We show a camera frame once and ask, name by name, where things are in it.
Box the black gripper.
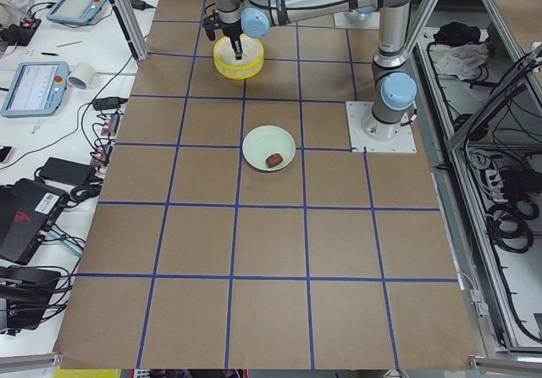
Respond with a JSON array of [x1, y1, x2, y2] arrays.
[[222, 21, 243, 60]]

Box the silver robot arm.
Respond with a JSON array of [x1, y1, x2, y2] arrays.
[[203, 0, 438, 142]]

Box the lower yellow steamer layer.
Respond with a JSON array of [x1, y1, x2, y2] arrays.
[[213, 35, 267, 81]]

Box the light green plate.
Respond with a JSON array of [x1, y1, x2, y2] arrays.
[[242, 125, 296, 171]]

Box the small black power brick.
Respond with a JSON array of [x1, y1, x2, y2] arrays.
[[129, 0, 156, 11]]

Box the brown steamed bun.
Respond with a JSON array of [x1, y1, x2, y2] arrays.
[[265, 153, 284, 169]]

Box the white tape roll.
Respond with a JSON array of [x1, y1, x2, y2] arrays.
[[68, 62, 101, 90]]

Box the far blue teach pendant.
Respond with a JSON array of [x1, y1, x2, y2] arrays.
[[46, 0, 107, 25]]

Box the blue teach pendant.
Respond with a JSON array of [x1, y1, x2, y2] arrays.
[[1, 61, 69, 118], [46, 0, 107, 25]]

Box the white power strip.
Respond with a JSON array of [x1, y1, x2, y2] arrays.
[[91, 112, 122, 169]]

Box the near blue teach pendant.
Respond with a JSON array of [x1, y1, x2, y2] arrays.
[[1, 61, 69, 118]]

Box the black power adapter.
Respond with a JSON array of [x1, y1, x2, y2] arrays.
[[36, 157, 96, 186]]

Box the black cloth bundle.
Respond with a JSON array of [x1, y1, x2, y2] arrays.
[[434, 22, 481, 47]]

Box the white crumpled cloth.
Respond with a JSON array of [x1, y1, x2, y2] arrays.
[[435, 44, 489, 80]]

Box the smartphone on table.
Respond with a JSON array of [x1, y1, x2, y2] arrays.
[[0, 146, 14, 164]]

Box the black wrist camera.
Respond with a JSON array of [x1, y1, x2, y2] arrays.
[[202, 10, 221, 42]]

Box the aluminium frame post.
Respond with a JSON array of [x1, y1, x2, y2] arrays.
[[108, 0, 148, 64]]

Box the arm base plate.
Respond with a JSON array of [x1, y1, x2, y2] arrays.
[[346, 101, 417, 154], [333, 11, 380, 31]]

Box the black coiled cables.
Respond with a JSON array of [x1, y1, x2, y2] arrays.
[[484, 197, 537, 254]]

